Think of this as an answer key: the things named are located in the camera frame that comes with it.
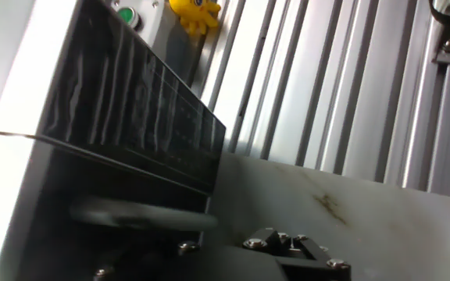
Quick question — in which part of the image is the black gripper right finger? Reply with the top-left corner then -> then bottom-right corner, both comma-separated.
242,227 -> 352,281

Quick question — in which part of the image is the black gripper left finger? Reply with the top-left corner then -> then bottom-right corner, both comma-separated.
91,240 -> 202,281

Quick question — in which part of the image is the marble pattern table mat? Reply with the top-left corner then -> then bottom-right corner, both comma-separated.
201,150 -> 450,281

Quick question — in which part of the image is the yellow octopus toy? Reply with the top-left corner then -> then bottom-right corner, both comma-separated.
169,0 -> 222,37

